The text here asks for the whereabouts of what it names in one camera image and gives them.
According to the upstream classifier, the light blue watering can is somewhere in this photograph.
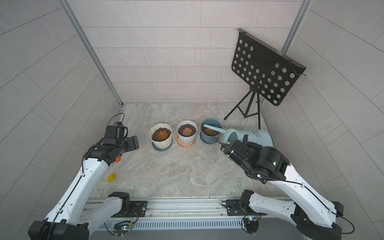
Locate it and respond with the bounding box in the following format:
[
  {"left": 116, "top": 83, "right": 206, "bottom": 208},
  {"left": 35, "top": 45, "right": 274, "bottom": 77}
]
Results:
[{"left": 204, "top": 124, "right": 275, "bottom": 147}]

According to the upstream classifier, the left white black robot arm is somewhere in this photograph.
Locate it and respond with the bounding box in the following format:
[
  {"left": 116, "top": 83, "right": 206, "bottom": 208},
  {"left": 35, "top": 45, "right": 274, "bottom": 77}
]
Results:
[{"left": 28, "top": 122, "right": 139, "bottom": 240}]

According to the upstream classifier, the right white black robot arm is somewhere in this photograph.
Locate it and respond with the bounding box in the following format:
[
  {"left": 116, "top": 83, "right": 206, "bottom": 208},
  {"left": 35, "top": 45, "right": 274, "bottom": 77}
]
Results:
[{"left": 221, "top": 140, "right": 344, "bottom": 240}]

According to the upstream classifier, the orange red succulent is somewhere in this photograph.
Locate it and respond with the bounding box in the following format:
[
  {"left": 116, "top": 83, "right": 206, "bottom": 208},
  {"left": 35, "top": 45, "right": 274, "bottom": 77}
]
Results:
[{"left": 153, "top": 128, "right": 172, "bottom": 142}]

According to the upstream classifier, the green red succulent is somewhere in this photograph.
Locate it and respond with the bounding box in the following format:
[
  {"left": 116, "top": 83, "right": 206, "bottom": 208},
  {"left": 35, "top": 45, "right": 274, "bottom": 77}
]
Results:
[{"left": 203, "top": 128, "right": 220, "bottom": 136}]

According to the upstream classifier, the pink succulent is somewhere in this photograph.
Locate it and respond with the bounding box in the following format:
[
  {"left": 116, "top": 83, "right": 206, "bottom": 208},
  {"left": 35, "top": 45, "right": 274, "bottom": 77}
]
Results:
[{"left": 182, "top": 127, "right": 194, "bottom": 137}]

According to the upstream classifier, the cream ribbed plant pot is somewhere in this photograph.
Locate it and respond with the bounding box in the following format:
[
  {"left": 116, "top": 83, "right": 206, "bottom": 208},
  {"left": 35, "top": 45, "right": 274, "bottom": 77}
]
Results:
[{"left": 149, "top": 124, "right": 173, "bottom": 151}]

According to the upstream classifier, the grey blue pot saucer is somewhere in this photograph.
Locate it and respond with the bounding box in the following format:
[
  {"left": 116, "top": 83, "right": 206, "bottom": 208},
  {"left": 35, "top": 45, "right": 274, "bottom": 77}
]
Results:
[{"left": 151, "top": 140, "right": 173, "bottom": 152}]

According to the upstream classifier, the yellow plastic wedge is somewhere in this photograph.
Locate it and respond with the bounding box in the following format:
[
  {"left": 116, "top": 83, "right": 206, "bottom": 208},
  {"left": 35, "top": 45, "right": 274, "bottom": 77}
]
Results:
[{"left": 107, "top": 173, "right": 116, "bottom": 182}]

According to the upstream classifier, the blue ribbed plant pot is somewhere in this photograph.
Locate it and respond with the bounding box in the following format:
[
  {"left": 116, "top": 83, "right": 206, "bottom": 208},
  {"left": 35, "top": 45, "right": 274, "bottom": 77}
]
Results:
[{"left": 200, "top": 119, "right": 222, "bottom": 145}]

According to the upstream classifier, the terracotta pot saucer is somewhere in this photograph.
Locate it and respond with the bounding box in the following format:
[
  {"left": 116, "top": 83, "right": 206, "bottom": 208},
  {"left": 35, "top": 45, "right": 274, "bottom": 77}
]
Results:
[{"left": 176, "top": 135, "right": 196, "bottom": 148}]

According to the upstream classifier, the white round plant pot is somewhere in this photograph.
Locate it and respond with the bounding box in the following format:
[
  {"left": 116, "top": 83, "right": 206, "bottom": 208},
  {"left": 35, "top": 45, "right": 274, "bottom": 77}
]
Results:
[{"left": 177, "top": 121, "right": 198, "bottom": 145}]

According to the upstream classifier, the white ventilation grille strip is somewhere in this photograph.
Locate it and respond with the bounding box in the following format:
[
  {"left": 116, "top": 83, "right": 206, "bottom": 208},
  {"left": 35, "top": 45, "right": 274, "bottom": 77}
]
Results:
[{"left": 133, "top": 219, "right": 242, "bottom": 231}]

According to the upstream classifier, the left green circuit board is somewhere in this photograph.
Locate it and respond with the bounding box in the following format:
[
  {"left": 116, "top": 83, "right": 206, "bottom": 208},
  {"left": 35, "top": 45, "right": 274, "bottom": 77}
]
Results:
[{"left": 113, "top": 221, "right": 135, "bottom": 238}]

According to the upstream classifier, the black perforated music stand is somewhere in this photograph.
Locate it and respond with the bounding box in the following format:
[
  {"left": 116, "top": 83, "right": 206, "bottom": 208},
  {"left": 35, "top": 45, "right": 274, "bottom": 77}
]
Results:
[{"left": 224, "top": 28, "right": 307, "bottom": 124}]

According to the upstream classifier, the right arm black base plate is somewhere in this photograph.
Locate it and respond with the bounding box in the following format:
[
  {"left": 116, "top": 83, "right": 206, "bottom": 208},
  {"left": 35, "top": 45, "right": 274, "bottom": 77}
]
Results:
[{"left": 221, "top": 199, "right": 267, "bottom": 217}]

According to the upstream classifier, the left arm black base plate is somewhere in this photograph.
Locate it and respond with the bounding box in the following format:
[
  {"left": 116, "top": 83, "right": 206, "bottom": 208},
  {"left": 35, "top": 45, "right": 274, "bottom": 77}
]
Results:
[{"left": 122, "top": 201, "right": 148, "bottom": 218}]

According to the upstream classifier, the aluminium mounting rail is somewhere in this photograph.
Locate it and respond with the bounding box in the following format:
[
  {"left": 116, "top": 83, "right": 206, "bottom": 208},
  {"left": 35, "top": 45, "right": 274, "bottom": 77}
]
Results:
[{"left": 74, "top": 196, "right": 310, "bottom": 221}]

